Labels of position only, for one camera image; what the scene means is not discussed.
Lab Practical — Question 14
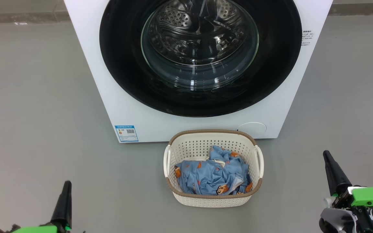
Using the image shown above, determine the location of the cream perforated laundry basket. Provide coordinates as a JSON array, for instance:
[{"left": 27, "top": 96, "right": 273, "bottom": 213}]
[{"left": 163, "top": 129, "right": 265, "bottom": 208}]

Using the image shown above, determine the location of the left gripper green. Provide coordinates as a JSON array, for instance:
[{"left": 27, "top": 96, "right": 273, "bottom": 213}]
[{"left": 0, "top": 181, "right": 86, "bottom": 233}]

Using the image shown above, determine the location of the blue bear print garment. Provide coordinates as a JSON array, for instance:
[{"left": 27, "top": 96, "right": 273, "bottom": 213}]
[
  {"left": 174, "top": 160, "right": 229, "bottom": 196},
  {"left": 208, "top": 145, "right": 253, "bottom": 195}
]

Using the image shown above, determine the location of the round white filter cover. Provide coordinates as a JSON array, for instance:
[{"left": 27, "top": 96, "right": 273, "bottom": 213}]
[{"left": 237, "top": 122, "right": 267, "bottom": 138}]

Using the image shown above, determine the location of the white front-load washing machine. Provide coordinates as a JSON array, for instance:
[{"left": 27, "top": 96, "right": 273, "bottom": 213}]
[{"left": 63, "top": 0, "right": 333, "bottom": 143}]

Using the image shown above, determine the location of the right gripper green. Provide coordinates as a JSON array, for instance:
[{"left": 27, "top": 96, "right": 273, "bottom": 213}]
[{"left": 323, "top": 150, "right": 373, "bottom": 224}]

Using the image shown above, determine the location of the black round glass washer door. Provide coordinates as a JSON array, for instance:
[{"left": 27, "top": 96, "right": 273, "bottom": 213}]
[{"left": 99, "top": 0, "right": 303, "bottom": 117}]

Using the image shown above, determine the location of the blue energy label sticker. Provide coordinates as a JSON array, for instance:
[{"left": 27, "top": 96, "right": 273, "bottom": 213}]
[{"left": 115, "top": 125, "right": 139, "bottom": 143}]

